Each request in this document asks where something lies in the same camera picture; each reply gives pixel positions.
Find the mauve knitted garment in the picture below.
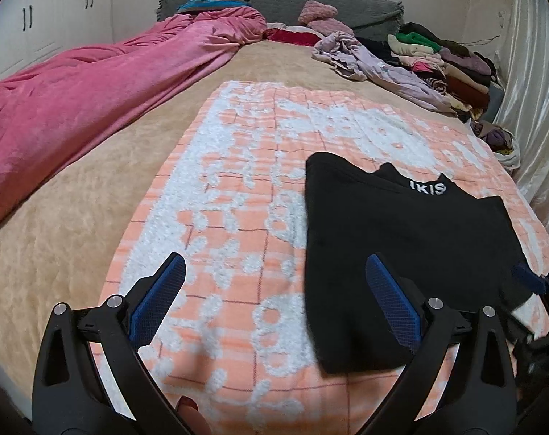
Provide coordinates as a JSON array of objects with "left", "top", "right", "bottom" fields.
[{"left": 307, "top": 19, "right": 354, "bottom": 37}]

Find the pink fluffy garment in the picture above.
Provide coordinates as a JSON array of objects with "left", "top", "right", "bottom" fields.
[{"left": 298, "top": 0, "right": 339, "bottom": 25}]

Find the blue cloth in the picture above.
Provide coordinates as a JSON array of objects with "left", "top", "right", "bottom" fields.
[{"left": 177, "top": 0, "right": 252, "bottom": 13}]

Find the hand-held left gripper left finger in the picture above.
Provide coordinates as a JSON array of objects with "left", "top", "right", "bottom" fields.
[{"left": 32, "top": 253, "right": 194, "bottom": 435}]

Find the red cloth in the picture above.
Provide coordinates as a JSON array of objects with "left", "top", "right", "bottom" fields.
[{"left": 265, "top": 25, "right": 323, "bottom": 47}]

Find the white satin curtain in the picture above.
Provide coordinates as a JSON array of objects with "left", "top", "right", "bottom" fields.
[{"left": 492, "top": 0, "right": 549, "bottom": 245}]

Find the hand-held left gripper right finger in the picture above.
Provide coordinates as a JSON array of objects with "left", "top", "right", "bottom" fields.
[{"left": 360, "top": 254, "right": 517, "bottom": 435}]

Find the white bag of clothes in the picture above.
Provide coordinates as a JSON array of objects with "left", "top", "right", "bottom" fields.
[{"left": 469, "top": 118, "right": 522, "bottom": 175}]

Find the grey padded headboard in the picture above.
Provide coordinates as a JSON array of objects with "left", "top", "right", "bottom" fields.
[{"left": 156, "top": 0, "right": 404, "bottom": 41}]

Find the black and orange garment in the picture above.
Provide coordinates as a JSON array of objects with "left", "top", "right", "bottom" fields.
[{"left": 304, "top": 152, "right": 536, "bottom": 374}]

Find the person's left hand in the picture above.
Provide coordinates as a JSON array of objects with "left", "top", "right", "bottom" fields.
[{"left": 177, "top": 396, "right": 212, "bottom": 435}]

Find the orange and white patterned towel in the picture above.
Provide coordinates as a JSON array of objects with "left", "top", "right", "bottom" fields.
[{"left": 91, "top": 80, "right": 549, "bottom": 435}]

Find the pile of mixed clothes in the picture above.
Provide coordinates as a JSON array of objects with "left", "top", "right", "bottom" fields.
[{"left": 360, "top": 22, "right": 504, "bottom": 121}]

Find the white wardrobe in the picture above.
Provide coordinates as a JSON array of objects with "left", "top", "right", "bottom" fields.
[{"left": 0, "top": 0, "right": 116, "bottom": 82}]

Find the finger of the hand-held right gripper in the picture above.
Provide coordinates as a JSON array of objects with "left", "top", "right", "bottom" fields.
[{"left": 510, "top": 263, "right": 549, "bottom": 310}]

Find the pink velvet blanket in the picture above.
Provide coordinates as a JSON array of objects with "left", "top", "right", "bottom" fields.
[{"left": 0, "top": 7, "right": 267, "bottom": 239}]

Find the beige plush blanket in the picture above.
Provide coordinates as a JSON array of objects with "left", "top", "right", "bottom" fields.
[{"left": 0, "top": 38, "right": 479, "bottom": 399}]

